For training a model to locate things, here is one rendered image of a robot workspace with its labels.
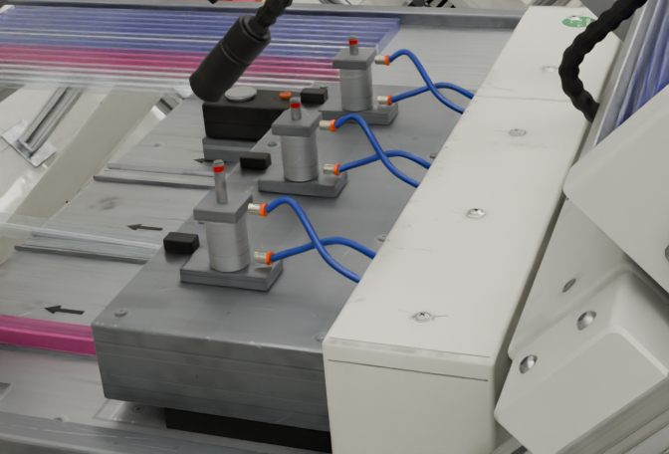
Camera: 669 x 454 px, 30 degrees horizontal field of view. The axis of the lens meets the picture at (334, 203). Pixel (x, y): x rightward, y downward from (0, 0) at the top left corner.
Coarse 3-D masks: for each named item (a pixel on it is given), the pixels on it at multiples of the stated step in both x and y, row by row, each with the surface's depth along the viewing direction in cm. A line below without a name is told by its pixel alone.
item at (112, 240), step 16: (0, 224) 84; (16, 224) 84; (32, 224) 84; (48, 224) 84; (64, 224) 84; (80, 224) 84; (32, 240) 84; (48, 240) 84; (64, 240) 83; (80, 240) 83; (96, 240) 82; (112, 240) 82; (128, 240) 82; (144, 240) 81; (160, 240) 81; (144, 256) 82
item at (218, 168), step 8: (216, 160) 64; (216, 168) 64; (224, 168) 64; (216, 176) 64; (224, 176) 64; (216, 184) 64; (224, 184) 64; (216, 192) 64; (224, 192) 64; (224, 200) 64
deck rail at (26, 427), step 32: (0, 416) 65; (32, 416) 65; (0, 448) 64; (32, 448) 63; (64, 448) 62; (96, 448) 62; (128, 448) 62; (160, 448) 62; (192, 448) 61; (224, 448) 61
